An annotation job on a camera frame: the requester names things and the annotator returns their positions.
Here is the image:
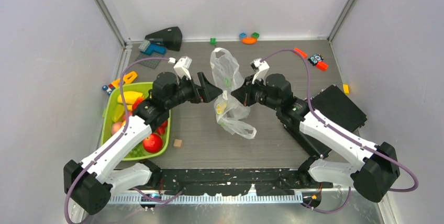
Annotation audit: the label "red fake lychee bunch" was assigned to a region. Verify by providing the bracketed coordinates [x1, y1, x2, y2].
[156, 120, 168, 136]

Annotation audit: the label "black box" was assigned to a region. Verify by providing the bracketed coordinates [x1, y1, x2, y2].
[283, 84, 368, 159]

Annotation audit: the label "purple cable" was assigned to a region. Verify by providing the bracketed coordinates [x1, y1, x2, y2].
[63, 57, 176, 224]
[260, 49, 419, 193]

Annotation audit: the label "yellow toy block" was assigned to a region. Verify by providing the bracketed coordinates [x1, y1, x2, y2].
[342, 84, 350, 95]

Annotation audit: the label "green plastic tray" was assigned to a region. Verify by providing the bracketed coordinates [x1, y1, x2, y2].
[100, 82, 171, 161]

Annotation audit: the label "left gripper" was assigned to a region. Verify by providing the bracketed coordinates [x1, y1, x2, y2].
[165, 72, 222, 109]

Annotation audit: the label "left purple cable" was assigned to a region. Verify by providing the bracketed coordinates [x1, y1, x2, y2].
[63, 57, 176, 224]

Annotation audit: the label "red orange fake pear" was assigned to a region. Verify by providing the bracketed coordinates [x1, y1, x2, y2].
[131, 96, 144, 111]

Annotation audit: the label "grey small toy brick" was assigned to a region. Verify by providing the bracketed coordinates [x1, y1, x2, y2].
[138, 40, 151, 52]

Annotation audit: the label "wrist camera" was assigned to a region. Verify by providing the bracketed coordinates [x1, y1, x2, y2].
[173, 56, 192, 80]
[250, 58, 270, 84]

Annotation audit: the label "black wedge block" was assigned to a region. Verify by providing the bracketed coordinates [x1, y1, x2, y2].
[145, 27, 183, 52]

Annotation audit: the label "green fake grapes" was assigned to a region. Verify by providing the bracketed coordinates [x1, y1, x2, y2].
[127, 145, 146, 158]

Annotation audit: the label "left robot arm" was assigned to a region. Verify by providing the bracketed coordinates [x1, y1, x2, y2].
[63, 72, 223, 215]

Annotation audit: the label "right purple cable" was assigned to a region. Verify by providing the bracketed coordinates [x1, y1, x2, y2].
[260, 49, 419, 193]

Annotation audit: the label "green cube by ring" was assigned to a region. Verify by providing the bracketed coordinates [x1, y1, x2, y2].
[251, 32, 260, 39]

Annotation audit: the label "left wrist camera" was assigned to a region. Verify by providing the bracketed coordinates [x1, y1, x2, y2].
[173, 56, 192, 80]

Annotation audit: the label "red fake apple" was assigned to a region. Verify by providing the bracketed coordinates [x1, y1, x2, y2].
[142, 134, 163, 153]

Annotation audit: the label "grey toy baseplate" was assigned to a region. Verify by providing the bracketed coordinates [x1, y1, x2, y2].
[135, 53, 164, 69]

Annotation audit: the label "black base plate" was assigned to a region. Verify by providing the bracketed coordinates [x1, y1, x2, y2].
[136, 168, 333, 196]

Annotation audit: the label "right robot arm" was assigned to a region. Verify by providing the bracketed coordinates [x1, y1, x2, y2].
[231, 74, 400, 203]

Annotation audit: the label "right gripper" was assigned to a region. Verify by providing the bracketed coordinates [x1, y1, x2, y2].
[231, 74, 280, 111]

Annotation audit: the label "clear printed plastic bag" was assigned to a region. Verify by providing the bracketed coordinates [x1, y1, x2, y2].
[210, 47, 257, 139]

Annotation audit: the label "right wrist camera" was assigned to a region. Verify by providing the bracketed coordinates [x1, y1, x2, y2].
[250, 58, 270, 84]

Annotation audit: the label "red toy brick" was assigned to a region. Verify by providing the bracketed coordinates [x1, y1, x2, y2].
[316, 62, 329, 72]

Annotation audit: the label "small wooden cube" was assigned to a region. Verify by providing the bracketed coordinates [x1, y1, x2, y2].
[173, 139, 183, 148]

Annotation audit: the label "orange toy bar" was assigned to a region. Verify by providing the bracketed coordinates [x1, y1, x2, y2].
[294, 48, 308, 59]

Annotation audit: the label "orange yellow toy tool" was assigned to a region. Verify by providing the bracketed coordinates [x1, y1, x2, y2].
[102, 71, 138, 96]

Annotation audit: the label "blue toy piece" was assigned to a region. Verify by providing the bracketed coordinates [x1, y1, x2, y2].
[239, 32, 247, 39]

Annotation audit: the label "yellow fake starfruit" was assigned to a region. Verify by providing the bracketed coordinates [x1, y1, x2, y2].
[111, 103, 125, 122]

